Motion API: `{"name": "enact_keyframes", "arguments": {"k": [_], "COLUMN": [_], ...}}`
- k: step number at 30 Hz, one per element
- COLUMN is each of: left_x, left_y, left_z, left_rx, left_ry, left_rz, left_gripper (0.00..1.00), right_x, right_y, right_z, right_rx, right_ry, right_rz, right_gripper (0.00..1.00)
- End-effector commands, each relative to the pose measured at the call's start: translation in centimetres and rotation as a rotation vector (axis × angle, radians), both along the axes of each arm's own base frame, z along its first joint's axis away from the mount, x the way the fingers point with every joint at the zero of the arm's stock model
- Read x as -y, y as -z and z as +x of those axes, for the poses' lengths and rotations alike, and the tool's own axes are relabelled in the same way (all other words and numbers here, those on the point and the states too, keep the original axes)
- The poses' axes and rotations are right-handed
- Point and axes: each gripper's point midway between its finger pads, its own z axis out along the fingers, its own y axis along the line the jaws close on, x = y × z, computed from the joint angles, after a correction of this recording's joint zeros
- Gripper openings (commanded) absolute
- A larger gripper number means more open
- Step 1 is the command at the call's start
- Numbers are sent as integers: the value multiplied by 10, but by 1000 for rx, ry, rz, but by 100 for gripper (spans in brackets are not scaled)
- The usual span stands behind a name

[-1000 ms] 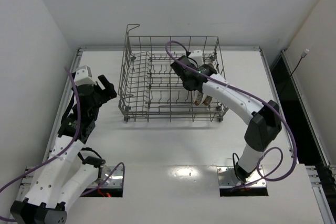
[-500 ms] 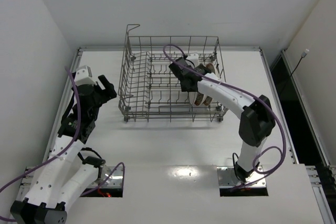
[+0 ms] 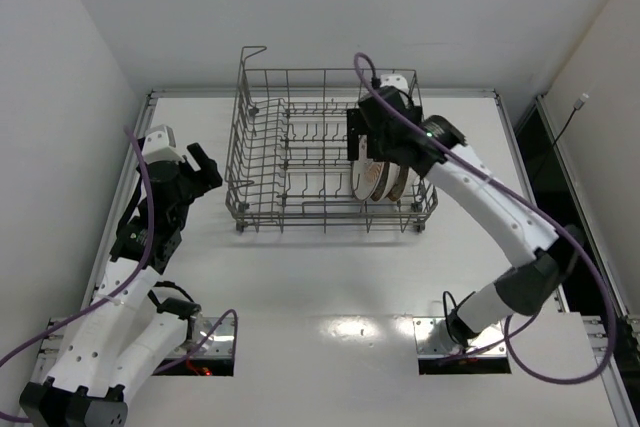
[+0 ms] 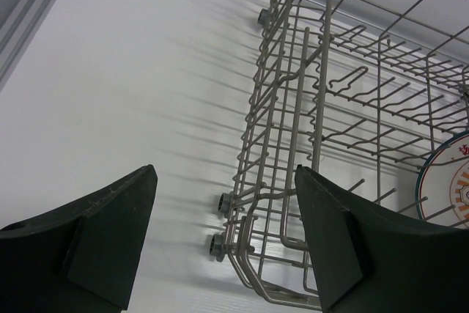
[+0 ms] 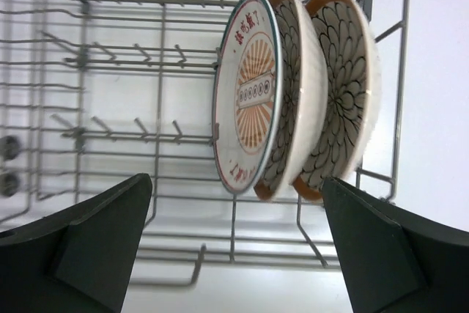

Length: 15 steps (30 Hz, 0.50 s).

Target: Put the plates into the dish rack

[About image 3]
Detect floral plate brown rim front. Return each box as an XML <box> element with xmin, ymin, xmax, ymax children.
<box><xmin>370</xmin><ymin>162</ymin><xmax>400</xmax><ymax>202</ymax></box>

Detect floral plate brown rim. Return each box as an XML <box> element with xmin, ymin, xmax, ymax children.
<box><xmin>370</xmin><ymin>162</ymin><xmax>400</xmax><ymax>202</ymax></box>
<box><xmin>387</xmin><ymin>166</ymin><xmax>418</xmax><ymax>202</ymax></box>

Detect white plate red characters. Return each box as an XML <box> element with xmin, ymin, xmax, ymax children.
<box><xmin>351</xmin><ymin>158</ymin><xmax>386</xmax><ymax>201</ymax></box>

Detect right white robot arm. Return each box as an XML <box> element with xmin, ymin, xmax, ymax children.
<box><xmin>351</xmin><ymin>86</ymin><xmax>575</xmax><ymax>354</ymax></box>

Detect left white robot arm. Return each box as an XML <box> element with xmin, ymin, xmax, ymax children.
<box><xmin>19</xmin><ymin>138</ymin><xmax>222</xmax><ymax>426</ymax></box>

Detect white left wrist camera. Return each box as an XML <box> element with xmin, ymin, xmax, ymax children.
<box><xmin>142</xmin><ymin>124</ymin><xmax>183</xmax><ymax>165</ymax></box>

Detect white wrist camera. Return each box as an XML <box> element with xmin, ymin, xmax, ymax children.
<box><xmin>380</xmin><ymin>73</ymin><xmax>409</xmax><ymax>94</ymax></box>
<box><xmin>142</xmin><ymin>124</ymin><xmax>183</xmax><ymax>165</ymax></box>

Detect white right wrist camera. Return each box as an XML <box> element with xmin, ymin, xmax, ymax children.
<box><xmin>380</xmin><ymin>73</ymin><xmax>409</xmax><ymax>94</ymax></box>

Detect grey wire dish rack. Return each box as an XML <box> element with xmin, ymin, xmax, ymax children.
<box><xmin>225</xmin><ymin>46</ymin><xmax>438</xmax><ymax>232</ymax></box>

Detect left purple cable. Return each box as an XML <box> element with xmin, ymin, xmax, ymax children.
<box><xmin>0</xmin><ymin>126</ymin><xmax>239</xmax><ymax>421</ymax></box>

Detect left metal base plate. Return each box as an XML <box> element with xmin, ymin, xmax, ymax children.
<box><xmin>37</xmin><ymin>317</ymin><xmax>235</xmax><ymax>363</ymax></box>

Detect metal base plate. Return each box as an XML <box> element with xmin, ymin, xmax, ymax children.
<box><xmin>37</xmin><ymin>317</ymin><xmax>235</xmax><ymax>363</ymax></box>
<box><xmin>413</xmin><ymin>317</ymin><xmax>506</xmax><ymax>360</ymax></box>

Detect black wall cable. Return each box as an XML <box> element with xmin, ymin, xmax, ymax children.
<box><xmin>524</xmin><ymin>91</ymin><xmax>591</xmax><ymax>188</ymax></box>

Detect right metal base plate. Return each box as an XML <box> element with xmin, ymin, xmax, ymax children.
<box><xmin>413</xmin><ymin>317</ymin><xmax>506</xmax><ymax>360</ymax></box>

